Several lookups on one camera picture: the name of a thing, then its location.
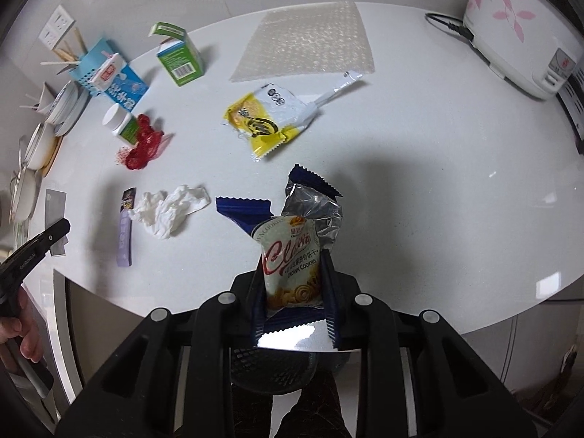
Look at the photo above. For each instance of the grey metal scraper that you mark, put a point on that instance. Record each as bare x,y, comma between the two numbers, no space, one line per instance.
54,211

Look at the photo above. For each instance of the person left hand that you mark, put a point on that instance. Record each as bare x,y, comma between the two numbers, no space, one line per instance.
25,327

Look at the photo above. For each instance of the green white carton box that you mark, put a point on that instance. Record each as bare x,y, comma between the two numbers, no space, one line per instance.
177,53

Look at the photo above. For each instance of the blue utensil holder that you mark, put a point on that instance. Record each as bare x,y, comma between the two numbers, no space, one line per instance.
101,54

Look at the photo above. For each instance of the white bowl with lid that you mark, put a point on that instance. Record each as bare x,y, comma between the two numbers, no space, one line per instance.
24,190

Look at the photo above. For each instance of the red mesh net bag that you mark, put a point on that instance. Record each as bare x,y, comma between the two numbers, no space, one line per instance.
147,147

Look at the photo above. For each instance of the wooden trivet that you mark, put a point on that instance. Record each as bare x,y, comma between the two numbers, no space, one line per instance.
45,170

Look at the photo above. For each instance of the blue white cookie wrapper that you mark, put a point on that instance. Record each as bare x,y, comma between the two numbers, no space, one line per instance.
290,248

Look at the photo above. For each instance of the stacked white plates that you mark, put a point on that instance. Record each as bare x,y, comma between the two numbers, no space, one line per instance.
67,108

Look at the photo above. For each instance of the yellow white snack bag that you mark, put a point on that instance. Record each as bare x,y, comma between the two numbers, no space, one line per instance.
272,116

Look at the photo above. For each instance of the white green pill bottle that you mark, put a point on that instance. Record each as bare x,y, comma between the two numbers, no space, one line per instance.
123,124

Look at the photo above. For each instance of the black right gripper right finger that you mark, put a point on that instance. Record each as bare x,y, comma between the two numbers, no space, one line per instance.
359,321

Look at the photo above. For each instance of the blue white milk carton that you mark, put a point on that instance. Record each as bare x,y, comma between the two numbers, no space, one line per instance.
116,79

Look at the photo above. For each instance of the white wall socket pair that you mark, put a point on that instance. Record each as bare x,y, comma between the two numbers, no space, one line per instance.
59,23

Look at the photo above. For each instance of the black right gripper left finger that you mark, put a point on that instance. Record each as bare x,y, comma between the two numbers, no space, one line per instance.
231,319

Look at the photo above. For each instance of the purple sachet wrapper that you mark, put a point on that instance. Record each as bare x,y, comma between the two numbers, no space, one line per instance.
124,240

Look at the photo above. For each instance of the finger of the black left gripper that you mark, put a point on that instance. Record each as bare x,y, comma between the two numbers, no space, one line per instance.
39,245

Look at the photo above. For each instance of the white tissue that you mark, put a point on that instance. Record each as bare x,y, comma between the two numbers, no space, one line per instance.
162,213

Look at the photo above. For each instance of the white cup with sticks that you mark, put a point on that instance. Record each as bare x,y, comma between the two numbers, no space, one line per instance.
43,103

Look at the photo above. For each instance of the clear bubble wrap sheet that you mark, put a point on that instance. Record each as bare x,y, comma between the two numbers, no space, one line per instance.
307,39

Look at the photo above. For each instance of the white ceramic bowl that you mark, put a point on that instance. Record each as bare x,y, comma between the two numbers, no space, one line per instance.
40,147

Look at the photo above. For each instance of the white floral rice cooker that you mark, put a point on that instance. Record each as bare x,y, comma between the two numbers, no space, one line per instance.
536,44

